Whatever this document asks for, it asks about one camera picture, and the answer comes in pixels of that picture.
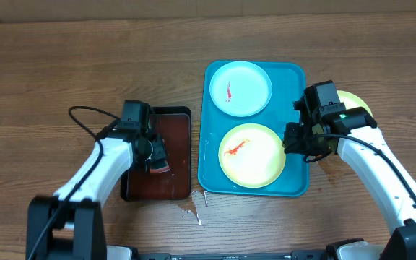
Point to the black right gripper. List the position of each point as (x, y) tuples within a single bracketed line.
[(292, 136)]

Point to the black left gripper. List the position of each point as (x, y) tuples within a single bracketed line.
[(154, 137)]

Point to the teal and red sponge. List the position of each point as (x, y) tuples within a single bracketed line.
[(159, 166)]

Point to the yellow plate with long smear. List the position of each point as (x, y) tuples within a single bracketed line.
[(352, 101)]

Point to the yellow plate with small smear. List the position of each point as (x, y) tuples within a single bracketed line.
[(251, 155)]

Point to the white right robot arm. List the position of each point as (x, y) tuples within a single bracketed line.
[(354, 135)]

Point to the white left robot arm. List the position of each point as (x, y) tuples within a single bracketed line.
[(69, 224)]

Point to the black wash basin tray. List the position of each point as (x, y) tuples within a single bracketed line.
[(142, 183)]

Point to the teal plastic tray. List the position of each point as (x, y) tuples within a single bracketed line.
[(288, 84)]

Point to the light blue plate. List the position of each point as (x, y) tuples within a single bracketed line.
[(240, 88)]

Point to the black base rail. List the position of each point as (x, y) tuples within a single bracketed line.
[(229, 255)]

